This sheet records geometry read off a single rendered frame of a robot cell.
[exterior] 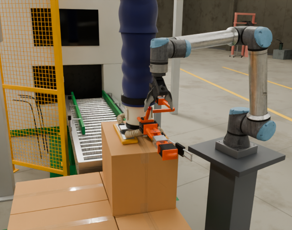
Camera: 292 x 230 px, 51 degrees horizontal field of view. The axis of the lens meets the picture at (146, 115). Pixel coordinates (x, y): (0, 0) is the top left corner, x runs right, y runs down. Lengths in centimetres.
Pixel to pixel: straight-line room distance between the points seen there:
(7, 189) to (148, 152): 188
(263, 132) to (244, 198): 61
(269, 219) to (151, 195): 143
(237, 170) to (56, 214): 116
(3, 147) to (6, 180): 34
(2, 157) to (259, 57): 238
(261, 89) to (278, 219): 142
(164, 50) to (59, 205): 118
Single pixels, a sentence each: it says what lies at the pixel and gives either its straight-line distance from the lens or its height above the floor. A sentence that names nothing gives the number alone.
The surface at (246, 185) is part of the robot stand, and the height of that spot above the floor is 52.
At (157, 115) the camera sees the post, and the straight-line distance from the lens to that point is 307.
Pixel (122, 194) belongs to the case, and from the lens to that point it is 186.
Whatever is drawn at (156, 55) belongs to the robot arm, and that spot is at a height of 151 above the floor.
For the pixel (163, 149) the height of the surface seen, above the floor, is 110.
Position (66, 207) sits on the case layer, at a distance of 205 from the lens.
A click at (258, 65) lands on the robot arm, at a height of 142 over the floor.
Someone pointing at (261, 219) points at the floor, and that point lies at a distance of 302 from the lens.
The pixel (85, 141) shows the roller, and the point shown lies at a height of 54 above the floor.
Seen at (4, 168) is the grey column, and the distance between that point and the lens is 322.
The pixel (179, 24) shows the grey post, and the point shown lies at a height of 160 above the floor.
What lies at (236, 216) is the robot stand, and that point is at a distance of 250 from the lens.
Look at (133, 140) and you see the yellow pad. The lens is 187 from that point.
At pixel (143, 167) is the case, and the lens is 180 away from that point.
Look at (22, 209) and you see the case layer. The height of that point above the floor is 54.
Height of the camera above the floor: 167
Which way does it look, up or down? 17 degrees down
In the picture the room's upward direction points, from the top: 1 degrees clockwise
